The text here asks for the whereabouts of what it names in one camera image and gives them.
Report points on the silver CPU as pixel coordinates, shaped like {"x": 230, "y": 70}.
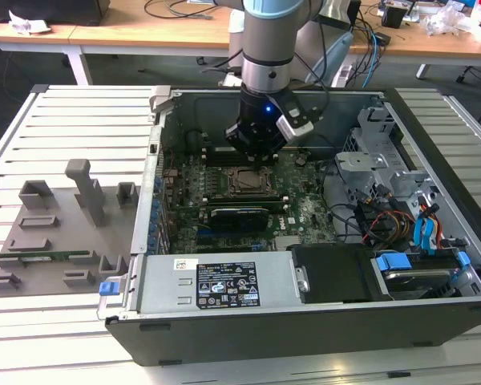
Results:
{"x": 251, "y": 181}

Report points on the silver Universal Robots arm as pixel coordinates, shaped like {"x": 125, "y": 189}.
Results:
{"x": 268, "y": 48}

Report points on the black RAM slot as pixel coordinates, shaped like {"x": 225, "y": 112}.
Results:
{"x": 214, "y": 156}
{"x": 214, "y": 151}
{"x": 214, "y": 160}
{"x": 244, "y": 200}
{"x": 216, "y": 197}
{"x": 244, "y": 203}
{"x": 280, "y": 207}

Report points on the round coin cell battery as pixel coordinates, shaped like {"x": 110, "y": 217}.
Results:
{"x": 300, "y": 160}

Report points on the green motherboard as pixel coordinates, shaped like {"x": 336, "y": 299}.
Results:
{"x": 304, "y": 208}

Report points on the black graphics card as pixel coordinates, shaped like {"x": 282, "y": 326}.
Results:
{"x": 240, "y": 220}

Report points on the white handheld device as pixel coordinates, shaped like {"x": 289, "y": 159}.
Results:
{"x": 342, "y": 76}

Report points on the silver metal drive cage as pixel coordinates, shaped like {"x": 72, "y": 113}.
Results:
{"x": 364, "y": 160}

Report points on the blue expansion slot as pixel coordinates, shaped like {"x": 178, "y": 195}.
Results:
{"x": 203, "y": 231}

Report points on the silver chipset heatsink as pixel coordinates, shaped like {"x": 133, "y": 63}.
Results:
{"x": 287, "y": 240}

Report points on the wooden office desk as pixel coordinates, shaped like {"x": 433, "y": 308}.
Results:
{"x": 144, "y": 38}

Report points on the black rating label sticker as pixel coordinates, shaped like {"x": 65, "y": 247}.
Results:
{"x": 224, "y": 276}

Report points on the small white sticker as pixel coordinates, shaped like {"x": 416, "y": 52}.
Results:
{"x": 184, "y": 264}

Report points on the small black device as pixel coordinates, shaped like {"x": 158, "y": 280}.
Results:
{"x": 382, "y": 39}

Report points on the grey power supply unit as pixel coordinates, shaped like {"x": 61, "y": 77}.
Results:
{"x": 160, "y": 284}

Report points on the hard disk in blue carrier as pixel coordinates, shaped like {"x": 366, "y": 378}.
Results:
{"x": 393, "y": 262}

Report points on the black and silver PC case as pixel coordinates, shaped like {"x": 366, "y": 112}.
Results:
{"x": 304, "y": 333}

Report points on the clear plastic bag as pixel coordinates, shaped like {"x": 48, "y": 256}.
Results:
{"x": 445, "y": 18}

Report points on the blue release latch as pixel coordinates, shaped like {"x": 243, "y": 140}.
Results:
{"x": 107, "y": 288}

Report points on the grey parts rack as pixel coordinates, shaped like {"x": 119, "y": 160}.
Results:
{"x": 64, "y": 236}

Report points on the black desktop computer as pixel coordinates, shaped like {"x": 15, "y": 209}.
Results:
{"x": 64, "y": 10}

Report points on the green RAM stick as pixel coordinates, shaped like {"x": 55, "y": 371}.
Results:
{"x": 64, "y": 254}

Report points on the crumpled white paper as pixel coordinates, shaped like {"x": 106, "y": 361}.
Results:
{"x": 28, "y": 24}

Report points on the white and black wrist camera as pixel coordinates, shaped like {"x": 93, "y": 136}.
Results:
{"x": 294, "y": 124}

